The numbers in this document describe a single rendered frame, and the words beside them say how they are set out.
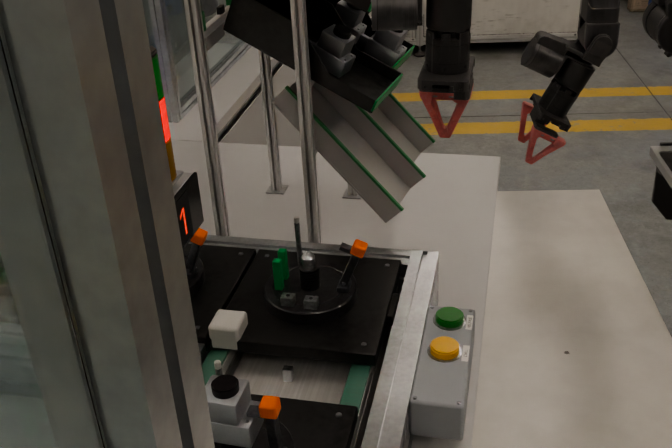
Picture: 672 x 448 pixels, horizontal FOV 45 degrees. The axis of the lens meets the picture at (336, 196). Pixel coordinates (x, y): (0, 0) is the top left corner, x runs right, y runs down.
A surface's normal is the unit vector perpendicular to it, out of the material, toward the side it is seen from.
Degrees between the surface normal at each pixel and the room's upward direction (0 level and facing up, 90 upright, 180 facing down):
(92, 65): 90
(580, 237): 0
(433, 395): 0
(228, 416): 90
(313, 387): 0
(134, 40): 90
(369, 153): 45
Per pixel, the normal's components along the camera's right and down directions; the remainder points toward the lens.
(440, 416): -0.22, 0.48
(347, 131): 0.62, -0.52
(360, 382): -0.05, -0.88
